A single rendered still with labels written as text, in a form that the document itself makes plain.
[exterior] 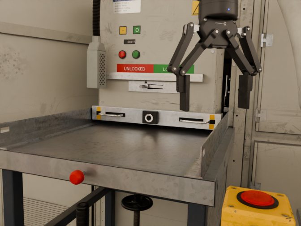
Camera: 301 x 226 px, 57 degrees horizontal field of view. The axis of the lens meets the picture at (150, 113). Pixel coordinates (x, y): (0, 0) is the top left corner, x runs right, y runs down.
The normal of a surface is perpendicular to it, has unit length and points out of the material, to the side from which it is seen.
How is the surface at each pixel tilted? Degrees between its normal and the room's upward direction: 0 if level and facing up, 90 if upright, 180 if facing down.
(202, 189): 90
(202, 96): 90
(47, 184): 90
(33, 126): 90
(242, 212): 45
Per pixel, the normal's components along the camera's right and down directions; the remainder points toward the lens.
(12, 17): 0.75, 0.11
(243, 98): -0.95, 0.04
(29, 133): 0.94, 0.07
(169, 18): -0.34, 0.11
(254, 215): -0.22, -0.62
